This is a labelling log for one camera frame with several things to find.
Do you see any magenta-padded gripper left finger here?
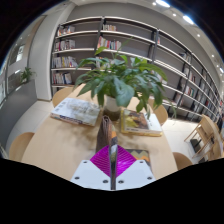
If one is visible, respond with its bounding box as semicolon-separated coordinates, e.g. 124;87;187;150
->
70;144;112;190

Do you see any green potted plant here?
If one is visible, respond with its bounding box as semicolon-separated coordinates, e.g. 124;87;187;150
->
73;38;178;122

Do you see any zigzag patterned towel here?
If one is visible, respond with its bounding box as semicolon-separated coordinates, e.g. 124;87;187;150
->
95;114;153;191

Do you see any grey bookshelf unit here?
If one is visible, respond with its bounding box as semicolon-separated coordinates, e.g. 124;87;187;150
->
49;15;224;124

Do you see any slatted wooden chair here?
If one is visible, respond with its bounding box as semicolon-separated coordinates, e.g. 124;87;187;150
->
184;114;224;163

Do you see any large white book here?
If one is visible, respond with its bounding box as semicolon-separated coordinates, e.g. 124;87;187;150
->
49;97;102;128

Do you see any yellow-edged picture book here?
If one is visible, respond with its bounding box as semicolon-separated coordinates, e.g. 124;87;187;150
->
119;108;164;138

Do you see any small green ledge plant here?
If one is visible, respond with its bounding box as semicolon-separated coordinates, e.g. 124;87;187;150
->
19;66;36;84

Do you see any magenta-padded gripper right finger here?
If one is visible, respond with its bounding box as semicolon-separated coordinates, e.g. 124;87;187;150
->
116;145;157;191

